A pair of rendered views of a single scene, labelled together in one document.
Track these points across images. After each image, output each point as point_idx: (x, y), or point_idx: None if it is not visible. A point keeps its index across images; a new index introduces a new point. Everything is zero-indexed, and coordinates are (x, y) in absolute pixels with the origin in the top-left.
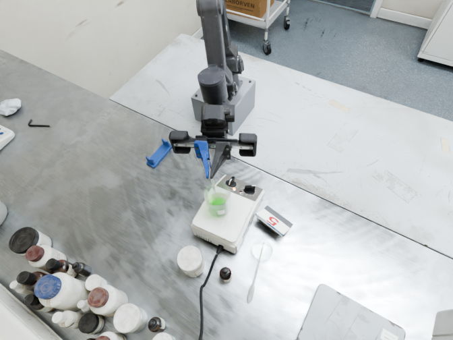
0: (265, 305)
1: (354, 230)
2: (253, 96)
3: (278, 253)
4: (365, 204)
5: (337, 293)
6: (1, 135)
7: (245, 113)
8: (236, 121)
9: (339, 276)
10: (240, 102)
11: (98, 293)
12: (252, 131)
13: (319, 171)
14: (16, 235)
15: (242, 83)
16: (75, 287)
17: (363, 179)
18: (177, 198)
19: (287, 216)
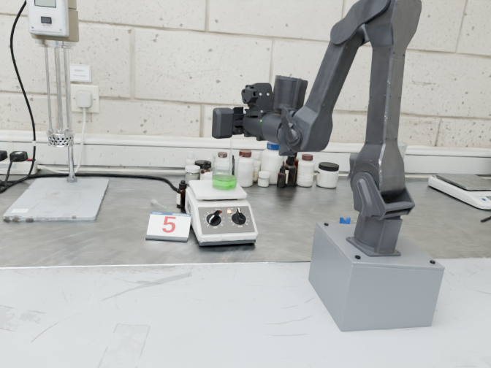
0: (137, 204)
1: (65, 254)
2: (342, 290)
3: (146, 222)
4: (53, 277)
5: (75, 215)
6: (478, 198)
7: (326, 292)
8: (316, 266)
9: (75, 226)
10: (326, 239)
11: (246, 151)
12: (291, 296)
13: (142, 288)
14: (335, 164)
15: (364, 253)
16: (267, 161)
17: (60, 303)
18: (280, 221)
19: (155, 241)
